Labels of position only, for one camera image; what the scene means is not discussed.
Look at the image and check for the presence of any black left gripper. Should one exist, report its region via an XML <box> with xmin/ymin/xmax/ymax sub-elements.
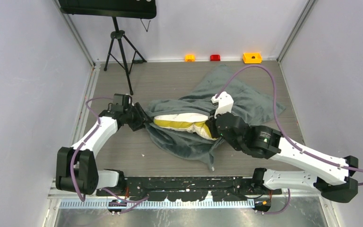
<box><xmin>123</xmin><ymin>103</ymin><xmax>151</xmax><ymax>131</ymax></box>

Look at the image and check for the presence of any grey plush pillowcase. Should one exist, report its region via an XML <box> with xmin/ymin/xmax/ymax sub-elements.
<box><xmin>145</xmin><ymin>65</ymin><xmax>285</xmax><ymax>169</ymax></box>

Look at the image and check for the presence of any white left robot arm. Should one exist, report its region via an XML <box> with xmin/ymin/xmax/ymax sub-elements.
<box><xmin>55</xmin><ymin>94</ymin><xmax>152</xmax><ymax>200</ymax></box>

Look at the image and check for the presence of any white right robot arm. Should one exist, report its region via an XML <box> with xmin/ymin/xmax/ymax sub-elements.
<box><xmin>206</xmin><ymin>113</ymin><xmax>359</xmax><ymax>203</ymax></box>

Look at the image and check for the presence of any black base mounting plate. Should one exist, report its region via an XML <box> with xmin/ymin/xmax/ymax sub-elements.
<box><xmin>109</xmin><ymin>176</ymin><xmax>281</xmax><ymax>202</ymax></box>

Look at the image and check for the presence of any black tripod stand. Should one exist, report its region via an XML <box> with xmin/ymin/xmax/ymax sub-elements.
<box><xmin>104</xmin><ymin>17</ymin><xmax>147</xmax><ymax>95</ymax></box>

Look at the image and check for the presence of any orange small block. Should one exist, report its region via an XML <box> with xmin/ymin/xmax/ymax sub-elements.
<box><xmin>184</xmin><ymin>54</ymin><xmax>195</xmax><ymax>62</ymax></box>

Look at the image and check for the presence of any yellow small bin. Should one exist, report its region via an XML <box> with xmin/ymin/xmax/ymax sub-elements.
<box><xmin>242</xmin><ymin>52</ymin><xmax>262</xmax><ymax>64</ymax></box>

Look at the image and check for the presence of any red small block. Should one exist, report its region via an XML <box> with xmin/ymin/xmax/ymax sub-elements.
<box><xmin>210</xmin><ymin>54</ymin><xmax>221</xmax><ymax>61</ymax></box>

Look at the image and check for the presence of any black panel on tripod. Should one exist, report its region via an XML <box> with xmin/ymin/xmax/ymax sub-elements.
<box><xmin>59</xmin><ymin>0</ymin><xmax>157</xmax><ymax>19</ymax></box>

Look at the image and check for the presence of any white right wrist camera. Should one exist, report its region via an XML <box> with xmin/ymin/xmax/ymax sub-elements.
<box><xmin>211</xmin><ymin>91</ymin><xmax>234</xmax><ymax>118</ymax></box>

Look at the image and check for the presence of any aluminium left side rail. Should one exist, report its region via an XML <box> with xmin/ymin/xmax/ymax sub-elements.
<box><xmin>65</xmin><ymin>61</ymin><xmax>102</xmax><ymax>147</ymax></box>

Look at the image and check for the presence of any aluminium rail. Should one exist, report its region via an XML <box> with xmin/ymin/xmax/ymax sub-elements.
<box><xmin>47</xmin><ymin>175</ymin><xmax>334</xmax><ymax>210</ymax></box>
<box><xmin>65</xmin><ymin>61</ymin><xmax>102</xmax><ymax>147</ymax></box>

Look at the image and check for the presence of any aluminium front rail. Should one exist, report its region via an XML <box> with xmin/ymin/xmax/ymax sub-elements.
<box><xmin>47</xmin><ymin>175</ymin><xmax>334</xmax><ymax>210</ymax></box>

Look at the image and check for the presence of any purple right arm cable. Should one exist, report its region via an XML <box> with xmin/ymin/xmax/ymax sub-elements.
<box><xmin>216</xmin><ymin>64</ymin><xmax>363</xmax><ymax>215</ymax></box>

